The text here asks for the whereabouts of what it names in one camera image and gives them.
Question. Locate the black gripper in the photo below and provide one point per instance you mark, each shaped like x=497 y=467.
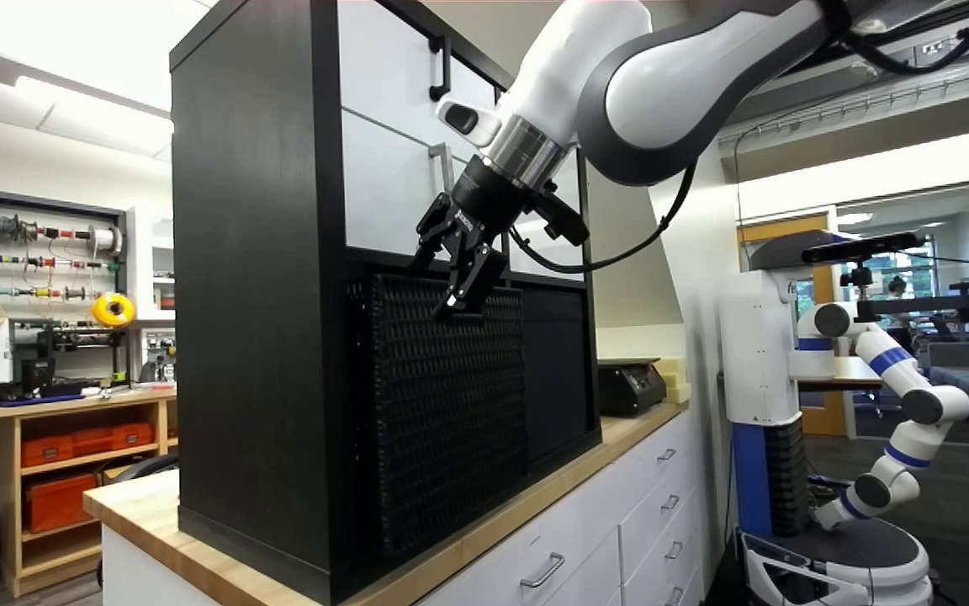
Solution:
x=497 y=203

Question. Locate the white blue mobile robot arm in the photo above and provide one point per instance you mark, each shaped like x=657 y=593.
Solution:
x=922 y=409

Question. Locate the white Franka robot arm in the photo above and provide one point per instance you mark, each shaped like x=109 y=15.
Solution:
x=663 y=90

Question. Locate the black cube cabinet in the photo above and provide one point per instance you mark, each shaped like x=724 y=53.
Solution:
x=249 y=282

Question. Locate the white counter cabinet wood top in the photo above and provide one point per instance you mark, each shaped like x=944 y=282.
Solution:
x=574 y=526

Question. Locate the small black device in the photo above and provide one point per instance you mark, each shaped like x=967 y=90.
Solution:
x=627 y=390

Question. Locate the white blue mobile robot body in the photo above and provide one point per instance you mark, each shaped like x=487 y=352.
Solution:
x=756 y=381

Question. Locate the yellow filament spool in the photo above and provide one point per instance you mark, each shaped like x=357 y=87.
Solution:
x=112 y=310

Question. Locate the small red storage bin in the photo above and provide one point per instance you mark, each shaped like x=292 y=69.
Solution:
x=132 y=435
x=49 y=451
x=93 y=442

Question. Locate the grey tool pegboard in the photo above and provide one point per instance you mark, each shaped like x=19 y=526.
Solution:
x=50 y=254

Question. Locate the black 3D printer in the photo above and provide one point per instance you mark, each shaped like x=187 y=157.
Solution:
x=50 y=357

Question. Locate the wooden workbench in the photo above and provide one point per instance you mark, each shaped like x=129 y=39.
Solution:
x=57 y=406

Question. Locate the large red storage bin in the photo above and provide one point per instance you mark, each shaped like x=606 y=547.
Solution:
x=57 y=503

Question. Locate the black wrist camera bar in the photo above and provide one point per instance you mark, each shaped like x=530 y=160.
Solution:
x=563 y=221

